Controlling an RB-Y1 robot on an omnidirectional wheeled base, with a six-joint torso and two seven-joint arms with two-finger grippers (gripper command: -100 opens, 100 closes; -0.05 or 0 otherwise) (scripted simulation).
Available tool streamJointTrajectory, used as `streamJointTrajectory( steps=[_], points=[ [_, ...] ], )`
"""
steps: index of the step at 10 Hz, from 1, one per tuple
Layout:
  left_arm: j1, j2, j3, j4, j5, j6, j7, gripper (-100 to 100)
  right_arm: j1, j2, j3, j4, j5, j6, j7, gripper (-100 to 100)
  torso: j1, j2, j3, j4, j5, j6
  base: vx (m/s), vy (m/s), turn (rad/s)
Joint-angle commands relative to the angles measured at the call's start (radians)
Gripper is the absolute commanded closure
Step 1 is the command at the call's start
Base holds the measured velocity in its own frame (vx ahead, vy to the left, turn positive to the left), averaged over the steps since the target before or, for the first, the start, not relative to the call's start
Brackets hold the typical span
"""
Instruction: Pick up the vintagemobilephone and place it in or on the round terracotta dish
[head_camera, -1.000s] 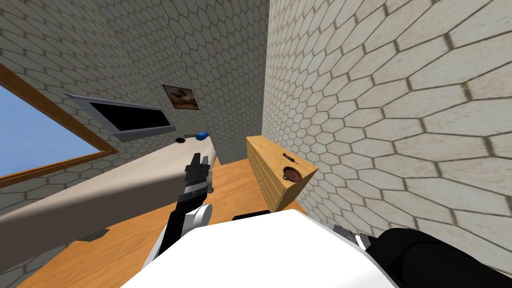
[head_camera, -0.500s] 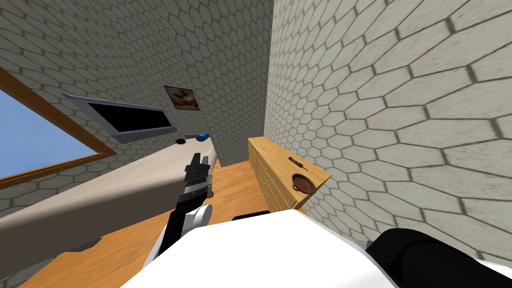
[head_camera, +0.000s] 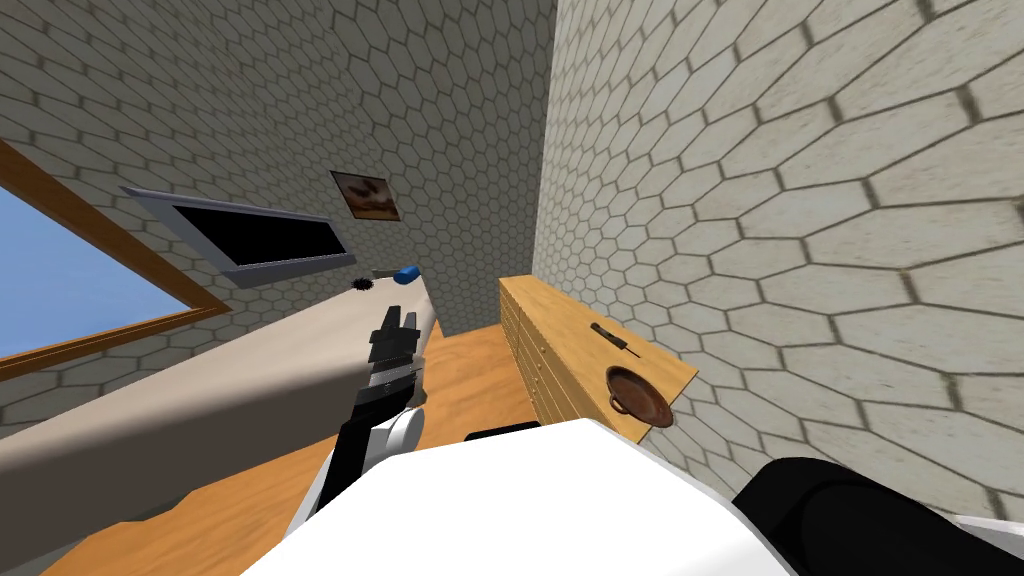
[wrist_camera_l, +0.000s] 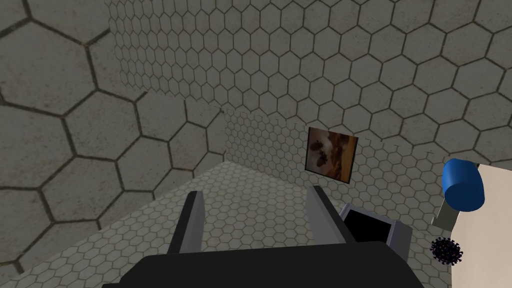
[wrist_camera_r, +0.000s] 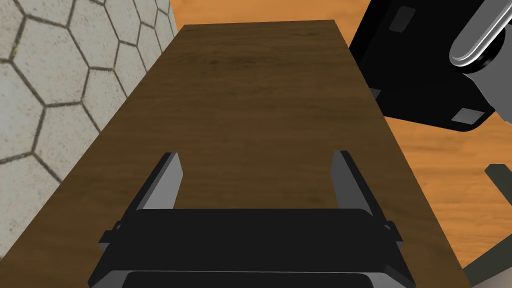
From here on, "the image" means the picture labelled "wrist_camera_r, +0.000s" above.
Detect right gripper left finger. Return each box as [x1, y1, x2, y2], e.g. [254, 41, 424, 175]
[135, 151, 184, 211]

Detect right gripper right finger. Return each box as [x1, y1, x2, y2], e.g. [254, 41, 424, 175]
[330, 150, 381, 219]

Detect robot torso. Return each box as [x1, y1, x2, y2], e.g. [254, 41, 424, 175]
[348, 0, 498, 133]

